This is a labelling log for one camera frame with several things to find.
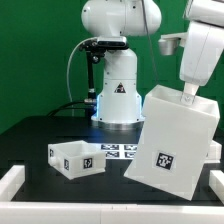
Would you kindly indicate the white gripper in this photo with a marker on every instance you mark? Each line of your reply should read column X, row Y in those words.
column 203, row 48

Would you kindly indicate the large white drawer housing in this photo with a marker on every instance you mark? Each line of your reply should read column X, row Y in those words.
column 174, row 141

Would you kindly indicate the small white drawer box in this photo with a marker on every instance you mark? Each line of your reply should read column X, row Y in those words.
column 76, row 159

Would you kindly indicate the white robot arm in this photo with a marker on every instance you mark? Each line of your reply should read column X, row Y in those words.
column 111, row 22

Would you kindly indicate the white marker sheet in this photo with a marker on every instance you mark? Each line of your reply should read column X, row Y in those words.
column 118, row 151

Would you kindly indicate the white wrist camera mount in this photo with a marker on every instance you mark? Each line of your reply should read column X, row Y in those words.
column 169, row 43

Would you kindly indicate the white right rail block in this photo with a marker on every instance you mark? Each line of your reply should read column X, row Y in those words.
column 216, row 182

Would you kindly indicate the white rail block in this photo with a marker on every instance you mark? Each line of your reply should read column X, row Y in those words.
column 216, row 182
column 11, row 182

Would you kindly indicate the black camera on stand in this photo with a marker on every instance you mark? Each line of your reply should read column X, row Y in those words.
column 95, row 49

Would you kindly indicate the white left rail block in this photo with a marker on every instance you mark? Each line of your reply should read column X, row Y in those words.
column 11, row 182

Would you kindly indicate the white front rail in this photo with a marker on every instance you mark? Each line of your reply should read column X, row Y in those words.
column 55, row 213

